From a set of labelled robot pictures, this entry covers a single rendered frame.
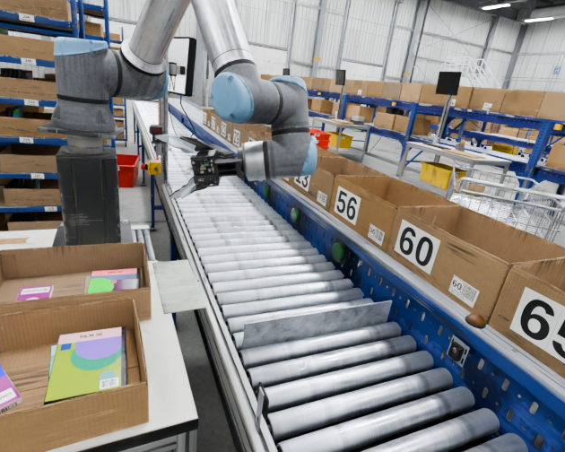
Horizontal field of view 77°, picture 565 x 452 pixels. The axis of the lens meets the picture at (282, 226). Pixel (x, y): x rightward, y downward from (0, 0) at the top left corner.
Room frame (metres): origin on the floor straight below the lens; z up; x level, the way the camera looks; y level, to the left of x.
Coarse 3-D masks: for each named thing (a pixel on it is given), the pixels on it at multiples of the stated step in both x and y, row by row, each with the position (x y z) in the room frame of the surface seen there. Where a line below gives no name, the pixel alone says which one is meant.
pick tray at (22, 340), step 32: (0, 320) 0.60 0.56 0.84; (32, 320) 0.63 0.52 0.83; (64, 320) 0.65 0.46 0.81; (96, 320) 0.68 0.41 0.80; (128, 320) 0.72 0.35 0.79; (0, 352) 0.59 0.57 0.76; (32, 352) 0.60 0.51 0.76; (128, 352) 0.64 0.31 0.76; (32, 384) 0.52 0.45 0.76; (128, 384) 0.55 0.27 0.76; (0, 416) 0.38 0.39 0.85; (32, 416) 0.40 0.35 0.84; (64, 416) 0.42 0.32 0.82; (96, 416) 0.44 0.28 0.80; (128, 416) 0.46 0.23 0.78; (0, 448) 0.38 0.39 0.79; (32, 448) 0.39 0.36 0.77
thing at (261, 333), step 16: (368, 304) 0.89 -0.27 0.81; (384, 304) 0.91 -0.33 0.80; (272, 320) 0.76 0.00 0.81; (288, 320) 0.78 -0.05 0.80; (304, 320) 0.80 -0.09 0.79; (320, 320) 0.82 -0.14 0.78; (336, 320) 0.85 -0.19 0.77; (352, 320) 0.87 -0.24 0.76; (368, 320) 0.90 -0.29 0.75; (384, 320) 0.92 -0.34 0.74; (256, 336) 0.74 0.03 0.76; (272, 336) 0.76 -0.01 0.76; (288, 336) 0.78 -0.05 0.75; (304, 336) 0.80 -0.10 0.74
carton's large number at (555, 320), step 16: (528, 288) 0.70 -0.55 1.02; (528, 304) 0.69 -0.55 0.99; (544, 304) 0.66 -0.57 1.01; (560, 304) 0.64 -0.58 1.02; (528, 320) 0.68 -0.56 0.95; (544, 320) 0.65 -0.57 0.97; (560, 320) 0.63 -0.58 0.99; (528, 336) 0.66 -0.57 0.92; (544, 336) 0.64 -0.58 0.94; (560, 336) 0.62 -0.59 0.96; (560, 352) 0.61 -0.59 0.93
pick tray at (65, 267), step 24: (0, 264) 0.85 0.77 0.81; (24, 264) 0.88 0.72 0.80; (48, 264) 0.91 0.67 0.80; (72, 264) 0.94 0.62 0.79; (96, 264) 0.96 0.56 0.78; (120, 264) 0.99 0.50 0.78; (144, 264) 0.96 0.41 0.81; (0, 288) 0.82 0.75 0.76; (72, 288) 0.86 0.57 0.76; (144, 288) 0.77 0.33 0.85; (0, 312) 0.64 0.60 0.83; (144, 312) 0.77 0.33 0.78
